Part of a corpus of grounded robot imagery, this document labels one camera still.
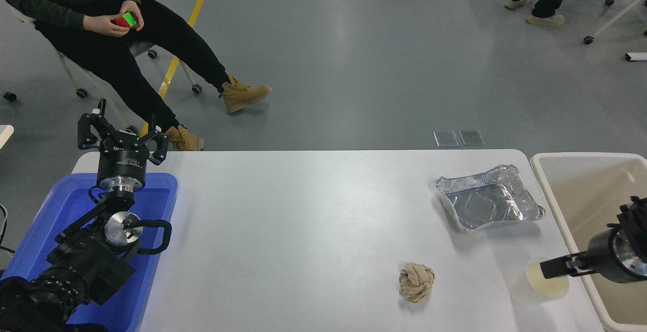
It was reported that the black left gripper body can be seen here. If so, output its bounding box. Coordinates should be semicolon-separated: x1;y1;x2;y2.
96;133;151;181

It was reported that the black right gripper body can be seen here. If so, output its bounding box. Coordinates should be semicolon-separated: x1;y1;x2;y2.
586;228;635;283

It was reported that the white paper cup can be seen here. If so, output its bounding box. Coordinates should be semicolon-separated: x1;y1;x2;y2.
513;257;571;305

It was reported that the person's right hand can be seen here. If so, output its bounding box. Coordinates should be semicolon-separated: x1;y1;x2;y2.
83;15;131;37

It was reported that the person's left hand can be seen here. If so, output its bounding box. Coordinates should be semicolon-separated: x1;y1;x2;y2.
120;1;146;32

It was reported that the large pale plastic bin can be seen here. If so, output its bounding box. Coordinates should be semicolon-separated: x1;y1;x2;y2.
530;152;647;332

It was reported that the blue plastic tray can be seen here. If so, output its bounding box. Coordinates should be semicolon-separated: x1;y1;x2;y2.
0;172;178;332

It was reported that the white wheeled office chair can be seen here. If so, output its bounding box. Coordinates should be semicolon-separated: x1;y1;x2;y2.
0;0;203;115

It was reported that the silver foil tray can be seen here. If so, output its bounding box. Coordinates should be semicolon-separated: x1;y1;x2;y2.
435;164;546;233

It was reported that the seated person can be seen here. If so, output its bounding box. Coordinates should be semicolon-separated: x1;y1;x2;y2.
0;0;272;152

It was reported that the crumpled tan paper ball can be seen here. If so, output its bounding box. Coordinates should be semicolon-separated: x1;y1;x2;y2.
399;263;436;304

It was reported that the silver floor plate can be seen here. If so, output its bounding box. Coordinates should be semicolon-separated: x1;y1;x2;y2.
458;129;485;147
433;130;459;148

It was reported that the white wheeled chair frame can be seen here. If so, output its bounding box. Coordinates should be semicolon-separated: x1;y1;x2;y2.
574;0;647;45

